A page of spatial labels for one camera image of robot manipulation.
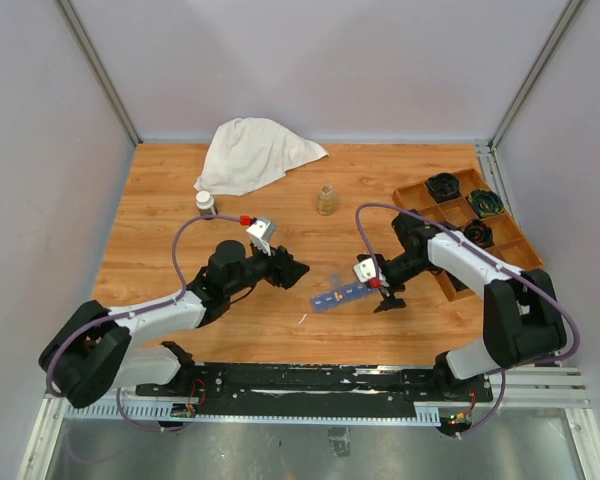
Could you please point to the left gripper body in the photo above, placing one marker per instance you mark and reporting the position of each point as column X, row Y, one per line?
column 270, row 270

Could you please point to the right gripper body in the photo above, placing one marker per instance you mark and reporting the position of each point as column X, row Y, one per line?
column 395, row 285

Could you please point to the blue weekly pill organizer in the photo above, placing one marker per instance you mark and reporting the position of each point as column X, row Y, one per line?
column 350, row 292

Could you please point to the white cap pill bottle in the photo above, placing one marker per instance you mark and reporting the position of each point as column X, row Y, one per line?
column 206, row 205

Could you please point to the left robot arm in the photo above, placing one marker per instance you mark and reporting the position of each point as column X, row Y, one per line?
column 100, row 349

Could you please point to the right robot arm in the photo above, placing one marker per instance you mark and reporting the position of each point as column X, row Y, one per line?
column 521, row 319

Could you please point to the clear glass pill bottle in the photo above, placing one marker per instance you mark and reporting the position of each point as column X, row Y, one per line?
column 326, row 200

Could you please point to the black cup far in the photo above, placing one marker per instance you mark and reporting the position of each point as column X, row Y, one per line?
column 443, row 187

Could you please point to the wooden compartment tray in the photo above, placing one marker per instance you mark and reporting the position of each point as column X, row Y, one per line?
column 464, row 200

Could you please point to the white cloth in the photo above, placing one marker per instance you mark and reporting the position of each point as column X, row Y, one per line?
column 247, row 154

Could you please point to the green black cup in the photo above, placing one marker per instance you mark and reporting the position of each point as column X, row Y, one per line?
column 485, row 203

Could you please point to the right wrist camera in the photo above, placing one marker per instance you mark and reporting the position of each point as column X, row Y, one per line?
column 367, row 272

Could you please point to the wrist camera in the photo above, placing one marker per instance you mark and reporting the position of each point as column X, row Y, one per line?
column 260, row 233
column 367, row 272

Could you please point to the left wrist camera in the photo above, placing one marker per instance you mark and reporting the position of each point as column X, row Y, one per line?
column 260, row 233

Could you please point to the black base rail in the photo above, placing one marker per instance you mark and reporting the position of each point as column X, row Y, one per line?
column 292, row 394

